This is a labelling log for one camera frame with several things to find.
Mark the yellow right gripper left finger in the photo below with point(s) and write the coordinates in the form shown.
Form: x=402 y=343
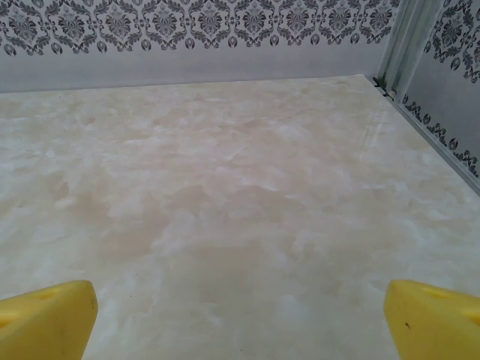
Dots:
x=45 y=322

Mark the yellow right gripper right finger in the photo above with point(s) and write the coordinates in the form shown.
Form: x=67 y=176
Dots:
x=435 y=326

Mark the aluminium table edge rail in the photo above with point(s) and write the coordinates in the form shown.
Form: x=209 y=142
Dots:
x=450 y=156

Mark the black corner bracket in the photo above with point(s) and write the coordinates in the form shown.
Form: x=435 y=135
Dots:
x=382 y=89

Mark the aluminium frame post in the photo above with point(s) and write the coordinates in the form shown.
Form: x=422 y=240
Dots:
x=408 y=45

